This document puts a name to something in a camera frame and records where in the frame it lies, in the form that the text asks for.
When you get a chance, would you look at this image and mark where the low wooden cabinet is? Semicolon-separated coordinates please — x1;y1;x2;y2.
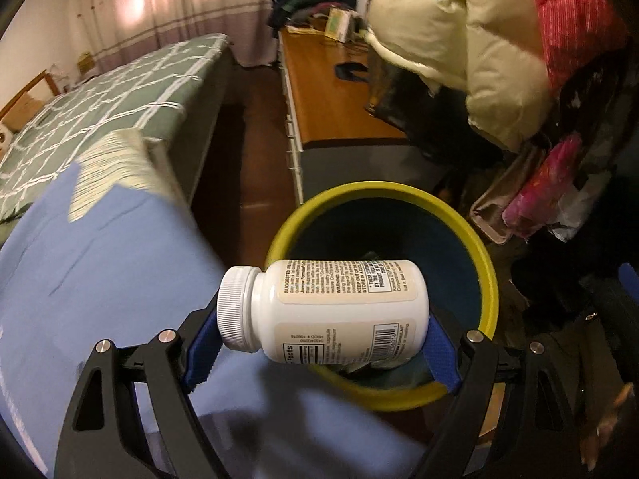
277;27;415;205

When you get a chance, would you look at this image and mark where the pink bag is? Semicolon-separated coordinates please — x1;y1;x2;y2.
502;137;582;240

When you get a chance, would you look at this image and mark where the white pill bottle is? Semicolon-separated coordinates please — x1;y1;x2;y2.
217;258;430;366

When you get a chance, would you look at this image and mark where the brown pillow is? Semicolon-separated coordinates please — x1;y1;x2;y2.
7;95;48;125

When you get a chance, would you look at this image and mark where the pile of dark clothes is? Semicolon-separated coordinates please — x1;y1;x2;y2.
267;0;360;31

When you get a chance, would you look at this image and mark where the dark handbag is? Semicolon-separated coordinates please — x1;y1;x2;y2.
364;60;440;125

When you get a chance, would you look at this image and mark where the red down jacket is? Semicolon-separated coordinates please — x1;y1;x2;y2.
524;0;632;91

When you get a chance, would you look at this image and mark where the pink white curtain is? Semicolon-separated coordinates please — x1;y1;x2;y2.
65;0;360;68

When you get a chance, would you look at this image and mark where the pale green box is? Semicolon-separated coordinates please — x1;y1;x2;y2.
324;7;353;41

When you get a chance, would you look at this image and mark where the cream down jacket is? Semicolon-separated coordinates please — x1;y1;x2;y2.
367;0;555;153

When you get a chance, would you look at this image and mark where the white plastic bag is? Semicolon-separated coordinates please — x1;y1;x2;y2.
549;170;615;243

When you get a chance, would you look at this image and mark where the blue star print cloth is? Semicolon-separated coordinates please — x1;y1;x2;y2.
0;130;440;479

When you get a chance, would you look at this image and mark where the beige bag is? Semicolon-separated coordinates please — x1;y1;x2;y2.
469;144;545;245

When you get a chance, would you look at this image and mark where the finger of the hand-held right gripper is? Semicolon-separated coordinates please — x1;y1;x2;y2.
616;262;639;305

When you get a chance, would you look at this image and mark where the small black object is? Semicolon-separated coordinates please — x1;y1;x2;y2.
335;61;373;82

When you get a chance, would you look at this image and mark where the person's right hand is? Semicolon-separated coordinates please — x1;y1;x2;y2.
581;382;637;477

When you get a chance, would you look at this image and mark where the yellow rim trash bin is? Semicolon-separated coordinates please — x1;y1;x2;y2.
264;181;500;412

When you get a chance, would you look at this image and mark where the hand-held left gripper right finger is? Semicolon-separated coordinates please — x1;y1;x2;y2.
423;314;600;479

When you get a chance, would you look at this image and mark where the wooden bed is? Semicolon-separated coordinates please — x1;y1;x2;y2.
0;32;240;225

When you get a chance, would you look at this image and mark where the green plaid quilt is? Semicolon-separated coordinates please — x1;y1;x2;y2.
0;32;230;223

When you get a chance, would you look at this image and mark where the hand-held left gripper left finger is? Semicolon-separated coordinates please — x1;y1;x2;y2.
52;289;225;479

